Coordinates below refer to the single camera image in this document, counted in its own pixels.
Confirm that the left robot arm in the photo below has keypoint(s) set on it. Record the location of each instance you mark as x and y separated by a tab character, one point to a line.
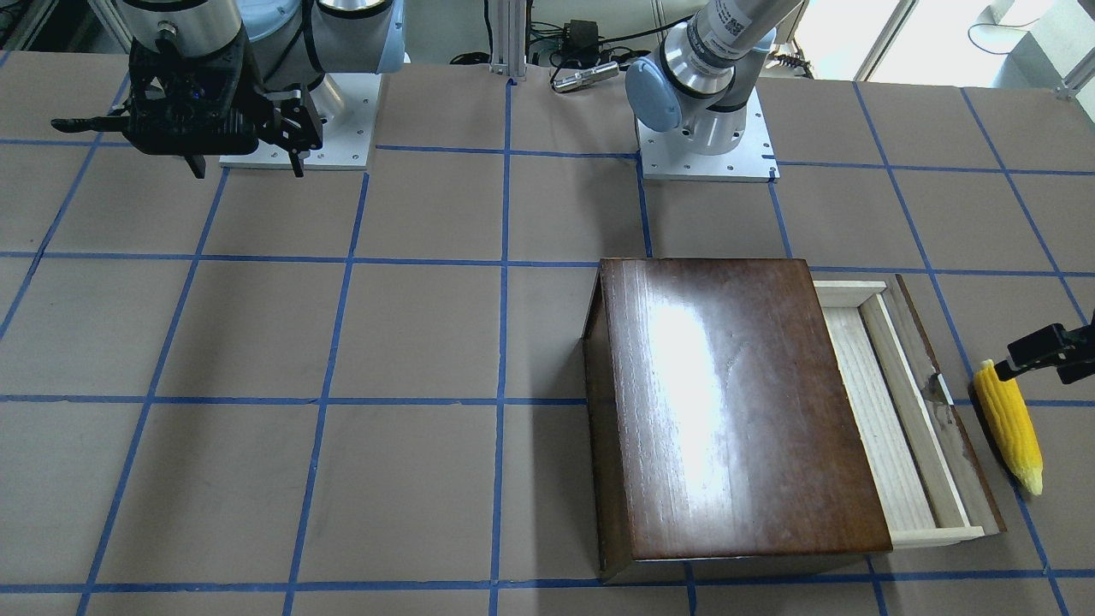
706	69

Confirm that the aluminium frame post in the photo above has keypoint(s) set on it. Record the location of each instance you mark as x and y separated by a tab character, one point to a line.
508	30

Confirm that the dark wooden drawer cabinet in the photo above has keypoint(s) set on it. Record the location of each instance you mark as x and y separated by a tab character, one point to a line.
723	441

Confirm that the black power adapter box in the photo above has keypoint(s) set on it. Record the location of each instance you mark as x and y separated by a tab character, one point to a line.
578	35

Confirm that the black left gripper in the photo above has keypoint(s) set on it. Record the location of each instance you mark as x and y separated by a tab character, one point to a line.
1045	346

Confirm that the light wood drawer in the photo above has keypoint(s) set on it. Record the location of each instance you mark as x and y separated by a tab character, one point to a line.
931	484

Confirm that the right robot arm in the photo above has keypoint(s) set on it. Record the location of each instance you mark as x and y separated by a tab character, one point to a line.
290	85

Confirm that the silver cylindrical tool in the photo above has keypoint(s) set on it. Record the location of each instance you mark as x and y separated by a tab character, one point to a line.
585	78

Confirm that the yellow toy corn cob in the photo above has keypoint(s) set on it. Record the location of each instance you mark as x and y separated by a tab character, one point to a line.
1011	426

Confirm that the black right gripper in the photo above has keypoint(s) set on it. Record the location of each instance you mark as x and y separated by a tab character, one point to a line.
298	121

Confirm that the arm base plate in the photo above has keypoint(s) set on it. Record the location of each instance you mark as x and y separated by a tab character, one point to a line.
711	146
347	103

